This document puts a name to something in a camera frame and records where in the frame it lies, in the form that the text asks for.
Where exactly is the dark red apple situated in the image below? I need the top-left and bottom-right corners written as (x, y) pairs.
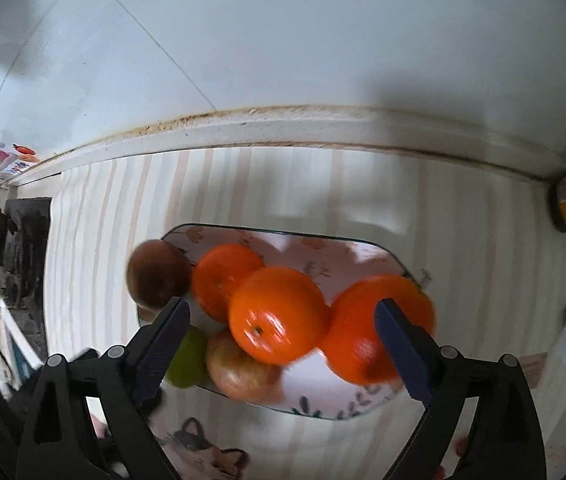
top-left (126, 240), bottom-right (192, 310)

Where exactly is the brown label card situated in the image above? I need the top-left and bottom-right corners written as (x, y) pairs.
top-left (518, 352), bottom-right (548, 390)

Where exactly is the green apple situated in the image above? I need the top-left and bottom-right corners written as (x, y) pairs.
top-left (165, 326), bottom-right (207, 389)

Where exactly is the cherry tomato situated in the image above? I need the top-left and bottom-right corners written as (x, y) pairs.
top-left (454, 438), bottom-right (468, 457)

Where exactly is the large orange top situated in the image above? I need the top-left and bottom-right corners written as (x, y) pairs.
top-left (320, 274), bottom-right (436, 386)

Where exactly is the black gas stove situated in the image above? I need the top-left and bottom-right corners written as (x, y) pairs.
top-left (0, 197), bottom-right (51, 360)

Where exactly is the reddish yellow apple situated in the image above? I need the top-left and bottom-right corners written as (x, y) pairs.
top-left (206, 330), bottom-right (283, 403)

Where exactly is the striped cat tablecloth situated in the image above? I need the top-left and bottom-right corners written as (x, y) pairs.
top-left (44, 148), bottom-right (566, 479)

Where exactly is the oval floral ceramic plate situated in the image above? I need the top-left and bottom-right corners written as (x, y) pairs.
top-left (163, 223), bottom-right (413, 420)

